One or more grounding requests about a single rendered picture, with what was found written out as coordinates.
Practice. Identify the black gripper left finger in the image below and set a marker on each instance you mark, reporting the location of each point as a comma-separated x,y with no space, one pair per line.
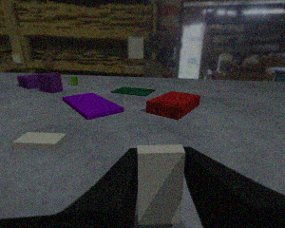
109,203

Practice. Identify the red rectangular block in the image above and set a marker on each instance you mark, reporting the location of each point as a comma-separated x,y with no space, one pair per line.
173,105

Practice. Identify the small green block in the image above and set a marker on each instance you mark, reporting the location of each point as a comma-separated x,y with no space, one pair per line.
74,81

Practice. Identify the green flat rectangular tile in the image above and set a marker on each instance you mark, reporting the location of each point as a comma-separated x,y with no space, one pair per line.
133,91

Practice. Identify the purple flat rectangular block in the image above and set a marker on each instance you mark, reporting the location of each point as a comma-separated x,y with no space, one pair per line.
92,106

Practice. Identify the purple cube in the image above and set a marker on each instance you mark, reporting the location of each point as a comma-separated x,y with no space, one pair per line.
50,82

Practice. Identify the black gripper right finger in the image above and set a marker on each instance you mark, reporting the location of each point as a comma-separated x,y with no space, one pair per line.
225,198

